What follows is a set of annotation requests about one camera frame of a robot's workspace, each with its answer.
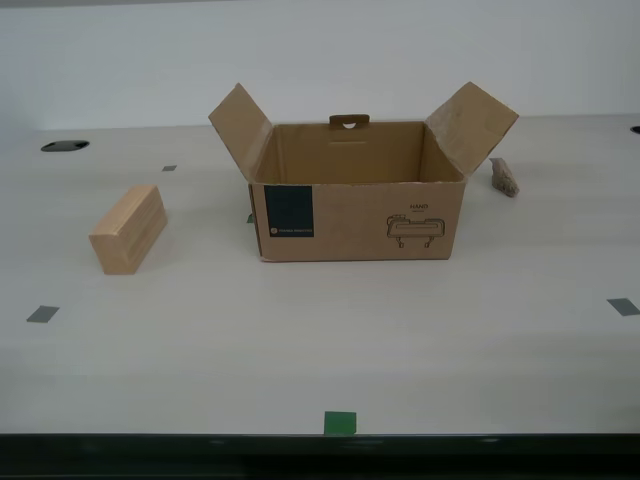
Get speckled granite rock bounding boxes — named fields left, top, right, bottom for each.
left=488, top=159, right=522, bottom=199

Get light wooden block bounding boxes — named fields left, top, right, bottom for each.
left=88, top=184, right=169, bottom=276

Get open brown cardboard box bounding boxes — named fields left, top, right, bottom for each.
left=207, top=81, right=520, bottom=264

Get large green tape square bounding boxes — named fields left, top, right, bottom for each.
left=323, top=411, right=358, bottom=436

